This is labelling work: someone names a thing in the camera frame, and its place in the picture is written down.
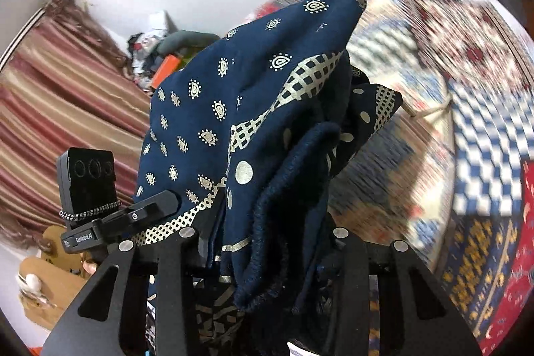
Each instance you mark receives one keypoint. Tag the tan wooden object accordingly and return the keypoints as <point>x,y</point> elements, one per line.
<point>46,297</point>

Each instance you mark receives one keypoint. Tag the striped red curtain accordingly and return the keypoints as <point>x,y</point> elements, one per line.
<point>62,110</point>

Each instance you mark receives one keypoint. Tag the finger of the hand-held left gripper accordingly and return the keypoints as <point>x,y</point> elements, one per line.
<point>144,212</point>

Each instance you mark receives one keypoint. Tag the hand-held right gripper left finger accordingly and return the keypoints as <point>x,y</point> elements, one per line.
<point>179,256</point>

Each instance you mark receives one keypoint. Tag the pile of cluttered papers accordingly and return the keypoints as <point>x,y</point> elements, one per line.
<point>144,43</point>

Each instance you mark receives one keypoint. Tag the patchwork bedspread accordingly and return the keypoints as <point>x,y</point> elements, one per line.
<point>479,110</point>

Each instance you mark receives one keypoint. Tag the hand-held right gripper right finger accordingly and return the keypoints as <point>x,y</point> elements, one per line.
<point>354,256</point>

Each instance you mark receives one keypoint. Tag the navy patterned hoodie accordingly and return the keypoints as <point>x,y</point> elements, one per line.
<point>233,97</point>

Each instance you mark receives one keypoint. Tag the orange and green box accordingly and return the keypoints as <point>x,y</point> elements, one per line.
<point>165,70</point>

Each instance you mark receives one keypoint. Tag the grey-green cushion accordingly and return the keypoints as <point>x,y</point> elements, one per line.
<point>185,40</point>

